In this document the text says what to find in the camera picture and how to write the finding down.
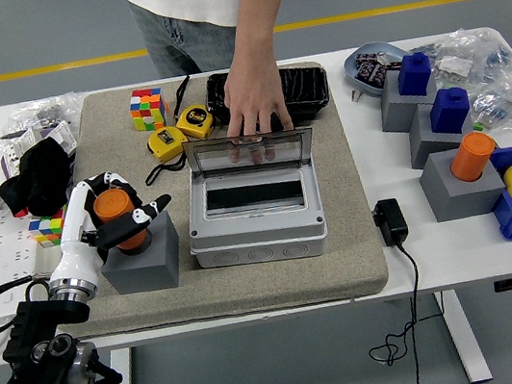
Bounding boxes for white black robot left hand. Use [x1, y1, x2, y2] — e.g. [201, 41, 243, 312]
[34, 162, 184, 291]

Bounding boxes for clear bag white connectors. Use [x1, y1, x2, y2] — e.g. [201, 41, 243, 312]
[427, 44, 481, 90]

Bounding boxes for white power strip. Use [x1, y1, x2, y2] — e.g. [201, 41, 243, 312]
[0, 201, 62, 324]

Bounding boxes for person's left hand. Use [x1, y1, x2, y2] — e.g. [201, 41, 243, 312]
[216, 61, 295, 141]

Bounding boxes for grey cube holder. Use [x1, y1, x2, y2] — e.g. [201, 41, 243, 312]
[92, 209, 188, 299]
[372, 64, 445, 137]
[401, 95, 481, 172]
[414, 142, 510, 225]

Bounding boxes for black power adapter with cord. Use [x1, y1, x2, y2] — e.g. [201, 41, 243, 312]
[345, 192, 459, 384]

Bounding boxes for clear bag small parts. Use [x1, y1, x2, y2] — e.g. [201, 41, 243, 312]
[2, 90, 90, 141]

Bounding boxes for grey-brown cushion mat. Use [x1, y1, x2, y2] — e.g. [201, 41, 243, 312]
[19, 51, 394, 345]

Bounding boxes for yellow tape measure round label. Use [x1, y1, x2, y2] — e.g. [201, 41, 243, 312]
[168, 71, 218, 143]

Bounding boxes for orange cylindrical battery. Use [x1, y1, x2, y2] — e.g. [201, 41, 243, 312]
[445, 128, 502, 185]
[90, 184, 154, 260]

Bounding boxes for dark snack packet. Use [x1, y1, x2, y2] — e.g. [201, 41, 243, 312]
[353, 47, 392, 71]
[355, 58, 395, 91]

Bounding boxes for black plastic tray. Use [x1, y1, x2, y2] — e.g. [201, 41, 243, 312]
[201, 56, 335, 138]

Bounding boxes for grey electrical enclosure box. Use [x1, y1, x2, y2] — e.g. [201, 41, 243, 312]
[178, 158, 333, 277]

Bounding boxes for yellow tape measure square label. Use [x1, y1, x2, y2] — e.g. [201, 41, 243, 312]
[137, 122, 195, 187]

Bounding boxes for black cloth glove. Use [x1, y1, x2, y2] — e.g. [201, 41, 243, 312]
[0, 136, 79, 223]

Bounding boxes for white packaging boxes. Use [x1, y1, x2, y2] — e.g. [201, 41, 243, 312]
[0, 117, 83, 180]

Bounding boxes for clear plastic bag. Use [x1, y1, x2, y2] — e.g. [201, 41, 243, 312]
[406, 26, 478, 64]

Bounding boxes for smoky transparent box lid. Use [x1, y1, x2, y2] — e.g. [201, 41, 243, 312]
[181, 123, 320, 188]

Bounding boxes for blue bottle-shaped block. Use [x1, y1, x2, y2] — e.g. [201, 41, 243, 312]
[424, 84, 475, 140]
[393, 49, 438, 100]

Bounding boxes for colourful puzzle cube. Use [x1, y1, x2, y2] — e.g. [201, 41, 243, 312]
[126, 85, 171, 135]
[24, 205, 74, 251]

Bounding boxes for pale blue dish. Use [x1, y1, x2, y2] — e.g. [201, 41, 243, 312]
[340, 36, 414, 101]

